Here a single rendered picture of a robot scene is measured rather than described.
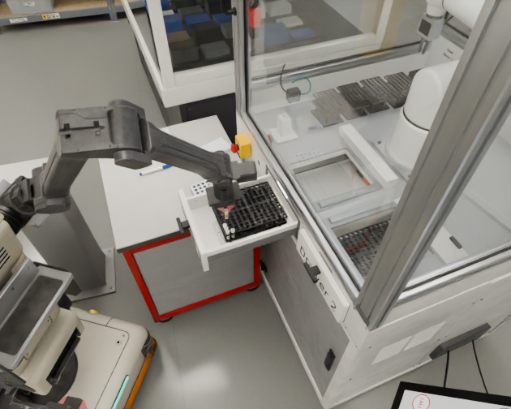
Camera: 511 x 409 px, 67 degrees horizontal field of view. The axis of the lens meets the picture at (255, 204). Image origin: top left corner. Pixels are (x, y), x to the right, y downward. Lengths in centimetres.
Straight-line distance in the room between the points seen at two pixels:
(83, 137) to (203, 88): 132
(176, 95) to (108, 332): 112
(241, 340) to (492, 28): 178
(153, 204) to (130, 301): 81
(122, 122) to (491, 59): 54
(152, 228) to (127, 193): 22
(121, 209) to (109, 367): 66
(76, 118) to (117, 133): 7
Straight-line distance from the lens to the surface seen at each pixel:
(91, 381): 184
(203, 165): 89
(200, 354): 207
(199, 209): 144
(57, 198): 100
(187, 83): 194
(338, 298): 116
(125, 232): 153
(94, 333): 191
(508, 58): 56
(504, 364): 236
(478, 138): 61
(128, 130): 69
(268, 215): 133
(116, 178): 174
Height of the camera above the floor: 193
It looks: 50 degrees down
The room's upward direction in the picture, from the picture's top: straight up
